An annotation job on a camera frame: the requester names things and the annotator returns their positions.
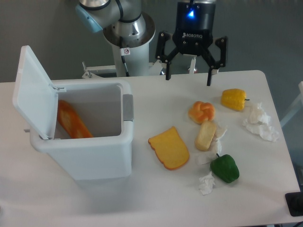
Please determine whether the crumpled tissue under bread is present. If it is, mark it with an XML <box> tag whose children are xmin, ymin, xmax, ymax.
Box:
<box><xmin>196</xmin><ymin>122</ymin><xmax>227</xmax><ymax>165</ymax></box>

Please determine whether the small rectangular bread roll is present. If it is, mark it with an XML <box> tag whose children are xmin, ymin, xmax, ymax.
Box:
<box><xmin>195</xmin><ymin>121</ymin><xmax>217</xmax><ymax>151</ymax></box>

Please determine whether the white trash can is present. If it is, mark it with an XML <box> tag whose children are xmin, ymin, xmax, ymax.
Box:
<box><xmin>30</xmin><ymin>78</ymin><xmax>134</xmax><ymax>180</ymax></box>

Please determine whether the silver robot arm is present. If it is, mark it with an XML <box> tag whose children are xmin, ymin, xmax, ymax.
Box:
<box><xmin>76</xmin><ymin>0</ymin><xmax>227</xmax><ymax>84</ymax></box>

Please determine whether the orange knotted bread roll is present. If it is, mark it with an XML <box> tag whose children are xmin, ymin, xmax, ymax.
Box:
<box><xmin>187</xmin><ymin>101</ymin><xmax>215</xmax><ymax>124</ymax></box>

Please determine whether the yellow toast slice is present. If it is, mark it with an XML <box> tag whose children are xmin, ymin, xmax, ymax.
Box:
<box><xmin>148</xmin><ymin>126</ymin><xmax>190</xmax><ymax>170</ymax></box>

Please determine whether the green bell pepper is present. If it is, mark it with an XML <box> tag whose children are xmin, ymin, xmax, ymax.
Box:
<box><xmin>210</xmin><ymin>154</ymin><xmax>240</xmax><ymax>183</ymax></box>

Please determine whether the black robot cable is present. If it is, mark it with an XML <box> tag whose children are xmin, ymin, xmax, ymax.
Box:
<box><xmin>119</xmin><ymin>36</ymin><xmax>130</xmax><ymax>77</ymax></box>

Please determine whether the white trash can lid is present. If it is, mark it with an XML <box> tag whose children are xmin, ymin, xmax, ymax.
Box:
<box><xmin>12</xmin><ymin>45</ymin><xmax>66</xmax><ymax>140</ymax></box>

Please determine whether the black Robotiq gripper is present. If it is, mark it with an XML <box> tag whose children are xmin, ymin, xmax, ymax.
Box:
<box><xmin>155</xmin><ymin>1</ymin><xmax>228</xmax><ymax>87</ymax></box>

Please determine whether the black device at edge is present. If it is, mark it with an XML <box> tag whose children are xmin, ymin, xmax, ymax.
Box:
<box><xmin>285</xmin><ymin>192</ymin><xmax>303</xmax><ymax>217</ymax></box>

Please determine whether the yellow bell pepper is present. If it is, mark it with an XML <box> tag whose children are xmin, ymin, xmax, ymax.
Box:
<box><xmin>221</xmin><ymin>88</ymin><xmax>249</xmax><ymax>111</ymax></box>

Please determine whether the large crumpled white tissue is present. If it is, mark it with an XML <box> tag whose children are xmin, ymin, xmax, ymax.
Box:
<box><xmin>242</xmin><ymin>103</ymin><xmax>279</xmax><ymax>142</ymax></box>

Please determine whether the small crumpled white tissue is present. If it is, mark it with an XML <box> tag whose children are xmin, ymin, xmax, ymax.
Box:
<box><xmin>198</xmin><ymin>172</ymin><xmax>215</xmax><ymax>195</ymax></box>

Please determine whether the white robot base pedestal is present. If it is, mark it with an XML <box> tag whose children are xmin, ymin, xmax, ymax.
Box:
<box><xmin>82</xmin><ymin>12</ymin><xmax>166</xmax><ymax>78</ymax></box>

